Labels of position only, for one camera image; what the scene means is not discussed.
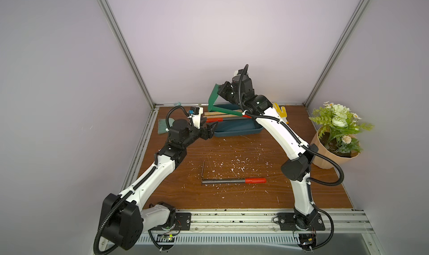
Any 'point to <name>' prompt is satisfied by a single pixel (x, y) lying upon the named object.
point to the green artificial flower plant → (338, 126)
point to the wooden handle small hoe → (219, 113)
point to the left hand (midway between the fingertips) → (214, 120)
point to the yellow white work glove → (281, 112)
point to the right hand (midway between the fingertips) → (216, 83)
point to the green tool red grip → (210, 101)
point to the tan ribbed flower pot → (339, 146)
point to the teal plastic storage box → (237, 127)
